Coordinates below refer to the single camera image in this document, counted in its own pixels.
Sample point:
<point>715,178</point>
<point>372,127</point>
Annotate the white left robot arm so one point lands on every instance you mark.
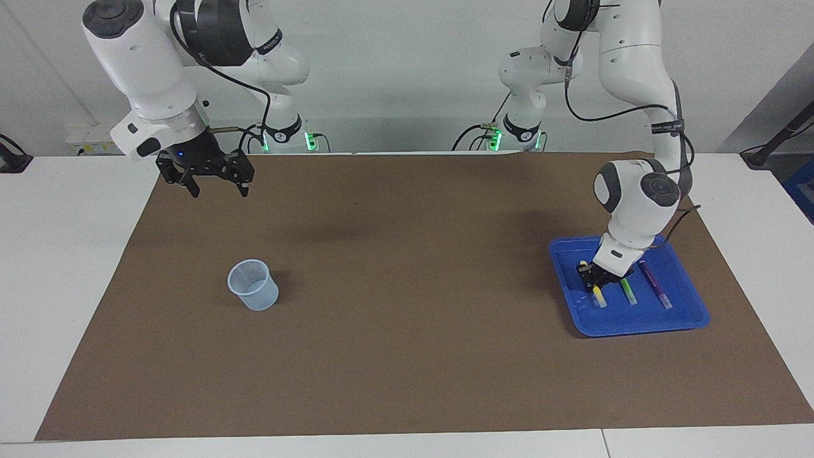
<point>636,203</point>

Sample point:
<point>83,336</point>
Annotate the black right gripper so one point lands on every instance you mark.
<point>191,156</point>

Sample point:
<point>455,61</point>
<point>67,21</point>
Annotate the black clamp base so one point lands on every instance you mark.
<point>13,160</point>

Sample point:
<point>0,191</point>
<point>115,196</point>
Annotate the green pen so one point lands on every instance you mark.
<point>629,292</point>

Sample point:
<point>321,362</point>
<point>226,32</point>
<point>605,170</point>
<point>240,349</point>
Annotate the black stand pole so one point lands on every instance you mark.
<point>779,137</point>

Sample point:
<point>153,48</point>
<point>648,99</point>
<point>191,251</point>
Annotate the purple pen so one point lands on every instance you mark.
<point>655,285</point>

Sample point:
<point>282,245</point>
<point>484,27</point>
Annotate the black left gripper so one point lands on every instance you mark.
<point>607,273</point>

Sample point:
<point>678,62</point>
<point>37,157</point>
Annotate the blue plastic tray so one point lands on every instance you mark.
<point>636,318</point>

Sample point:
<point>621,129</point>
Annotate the brown paper table mat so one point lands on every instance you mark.
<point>394,356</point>

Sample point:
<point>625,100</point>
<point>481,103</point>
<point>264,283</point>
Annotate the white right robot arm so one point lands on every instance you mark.
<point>146,63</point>

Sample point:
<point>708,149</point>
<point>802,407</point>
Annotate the clear plastic cup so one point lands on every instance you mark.
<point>257,299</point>

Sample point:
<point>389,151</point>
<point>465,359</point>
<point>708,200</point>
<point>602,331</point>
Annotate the yellow pen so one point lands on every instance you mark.
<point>599,298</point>

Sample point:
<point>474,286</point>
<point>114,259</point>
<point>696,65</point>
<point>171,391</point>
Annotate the white power strip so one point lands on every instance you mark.
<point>82,143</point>

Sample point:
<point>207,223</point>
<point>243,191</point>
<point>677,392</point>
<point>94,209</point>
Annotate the blue box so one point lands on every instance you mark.
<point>802,191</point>

